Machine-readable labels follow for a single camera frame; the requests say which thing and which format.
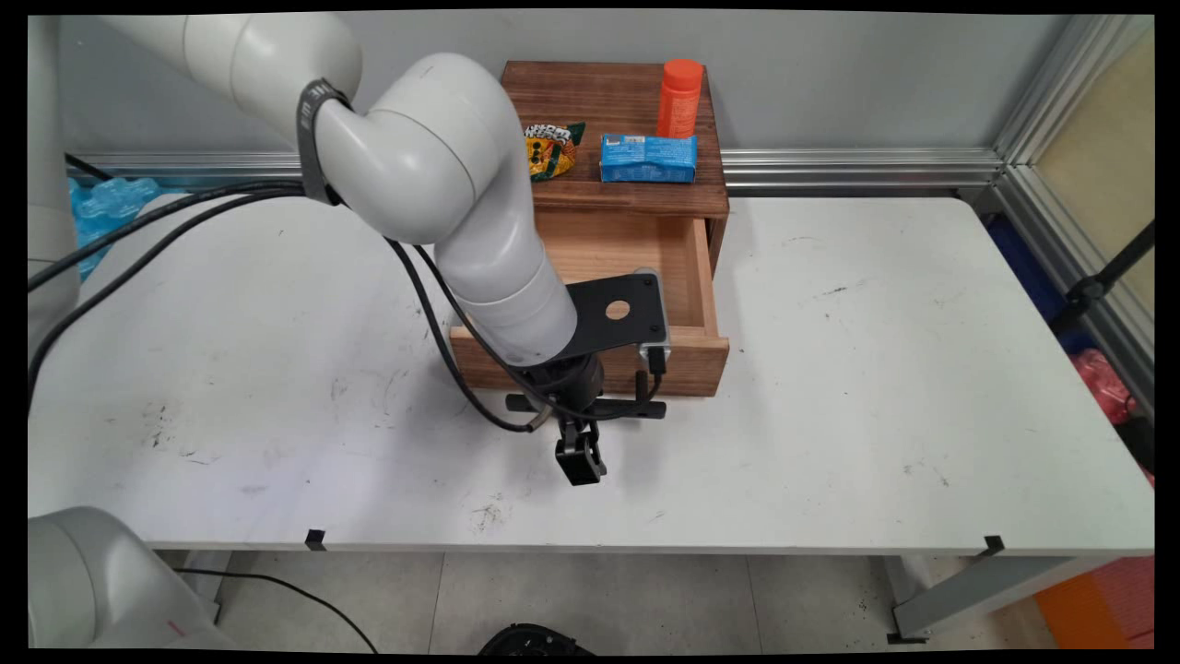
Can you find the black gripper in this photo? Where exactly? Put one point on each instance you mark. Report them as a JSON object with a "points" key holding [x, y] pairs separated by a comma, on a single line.
{"points": [[567, 380]]}

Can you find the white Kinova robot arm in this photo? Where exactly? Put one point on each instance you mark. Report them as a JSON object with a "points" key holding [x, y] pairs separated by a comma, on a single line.
{"points": [[442, 138]]}

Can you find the black round floor object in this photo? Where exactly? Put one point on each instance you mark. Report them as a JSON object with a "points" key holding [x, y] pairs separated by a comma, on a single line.
{"points": [[530, 641]]}

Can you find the black tape marker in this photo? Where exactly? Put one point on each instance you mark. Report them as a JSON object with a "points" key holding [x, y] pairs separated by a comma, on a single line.
{"points": [[315, 540], [993, 545]]}

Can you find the blue snack box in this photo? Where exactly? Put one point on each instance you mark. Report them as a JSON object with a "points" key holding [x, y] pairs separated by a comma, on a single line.
{"points": [[645, 159]]}

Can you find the green yellow snack bag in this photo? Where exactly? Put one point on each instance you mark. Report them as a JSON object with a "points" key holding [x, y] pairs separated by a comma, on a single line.
{"points": [[553, 149]]}

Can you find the orange plastic bottle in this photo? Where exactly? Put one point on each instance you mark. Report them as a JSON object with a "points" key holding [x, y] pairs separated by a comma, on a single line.
{"points": [[680, 101]]}

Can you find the white table leg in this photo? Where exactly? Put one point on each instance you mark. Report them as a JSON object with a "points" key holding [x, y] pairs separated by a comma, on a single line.
{"points": [[977, 595]]}

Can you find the blue bin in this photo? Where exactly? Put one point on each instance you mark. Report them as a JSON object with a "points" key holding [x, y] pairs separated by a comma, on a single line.
{"points": [[1023, 267]]}

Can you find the blue plastic bag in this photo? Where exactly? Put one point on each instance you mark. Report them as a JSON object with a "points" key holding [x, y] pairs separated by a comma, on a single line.
{"points": [[111, 208]]}

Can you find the red plastic bag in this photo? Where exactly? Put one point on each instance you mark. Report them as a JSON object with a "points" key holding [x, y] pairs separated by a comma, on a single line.
{"points": [[1102, 383]]}

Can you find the black tripod stand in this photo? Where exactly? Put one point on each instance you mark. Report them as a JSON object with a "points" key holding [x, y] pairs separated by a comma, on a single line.
{"points": [[1088, 290]]}

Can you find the orange box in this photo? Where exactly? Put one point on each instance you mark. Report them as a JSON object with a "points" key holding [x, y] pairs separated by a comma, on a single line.
{"points": [[1097, 609]]}

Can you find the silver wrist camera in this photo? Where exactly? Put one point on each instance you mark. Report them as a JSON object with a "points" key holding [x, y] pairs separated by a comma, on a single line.
{"points": [[656, 353]]}

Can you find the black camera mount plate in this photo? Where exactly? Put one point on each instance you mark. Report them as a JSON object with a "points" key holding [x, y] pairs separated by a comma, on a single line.
{"points": [[590, 325]]}

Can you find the aluminium wall rail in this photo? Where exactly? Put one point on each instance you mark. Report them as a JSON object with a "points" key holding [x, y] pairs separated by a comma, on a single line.
{"points": [[830, 171]]}

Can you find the aluminium partition frame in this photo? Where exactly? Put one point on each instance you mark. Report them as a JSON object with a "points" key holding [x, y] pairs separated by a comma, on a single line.
{"points": [[1034, 103]]}

